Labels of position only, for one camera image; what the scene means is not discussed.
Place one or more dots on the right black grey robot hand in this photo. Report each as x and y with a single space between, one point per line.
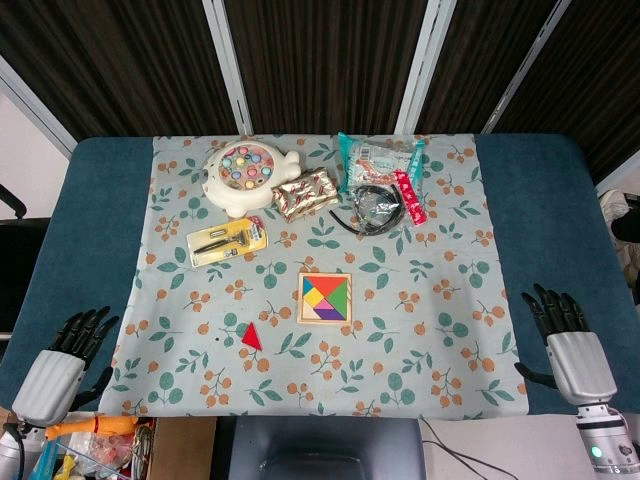
580 365

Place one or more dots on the orange plastic toy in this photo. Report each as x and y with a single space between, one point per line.
107 425

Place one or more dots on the pink triangle tangram piece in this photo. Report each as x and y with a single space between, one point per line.
325 306

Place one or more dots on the black chair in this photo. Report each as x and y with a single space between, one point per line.
11 201

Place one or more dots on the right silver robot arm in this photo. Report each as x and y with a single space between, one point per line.
597 432

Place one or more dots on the left black grey robot hand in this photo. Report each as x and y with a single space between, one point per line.
50 382

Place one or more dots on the red printed packet strip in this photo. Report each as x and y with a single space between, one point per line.
411 200

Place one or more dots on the dark grey robot torso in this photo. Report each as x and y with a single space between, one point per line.
320 450

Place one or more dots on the wooden tangram puzzle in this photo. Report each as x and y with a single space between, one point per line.
350 300

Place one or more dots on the white board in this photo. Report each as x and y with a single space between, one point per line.
540 450

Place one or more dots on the yellow carded razor pack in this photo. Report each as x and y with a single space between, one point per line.
225 245

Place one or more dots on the white whale fishing toy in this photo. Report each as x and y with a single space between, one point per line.
235 192

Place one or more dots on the blue felt table cover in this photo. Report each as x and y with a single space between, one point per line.
100 200

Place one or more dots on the teal snack bag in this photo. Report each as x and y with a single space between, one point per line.
375 155

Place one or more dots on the red triangle piece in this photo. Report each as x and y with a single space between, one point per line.
251 337

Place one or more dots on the gold red snack packet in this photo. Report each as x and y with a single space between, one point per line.
305 195

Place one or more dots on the orange triangle tangram piece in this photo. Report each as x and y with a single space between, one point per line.
325 282

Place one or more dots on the white partition post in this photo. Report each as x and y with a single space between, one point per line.
35 107
227 65
427 65
525 70

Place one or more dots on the yellow tangram piece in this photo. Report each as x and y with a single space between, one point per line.
316 298

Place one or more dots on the brown cardboard box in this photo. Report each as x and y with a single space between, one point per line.
182 450

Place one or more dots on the green triangle tangram piece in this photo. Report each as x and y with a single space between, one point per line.
340 295

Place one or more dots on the blue triangle tangram piece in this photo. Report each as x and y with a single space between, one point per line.
307 289

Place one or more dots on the dark background clutter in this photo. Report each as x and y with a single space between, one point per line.
625 240

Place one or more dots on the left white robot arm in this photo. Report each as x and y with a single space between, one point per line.
7 446

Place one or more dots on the floral print tablecloth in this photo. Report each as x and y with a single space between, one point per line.
320 370

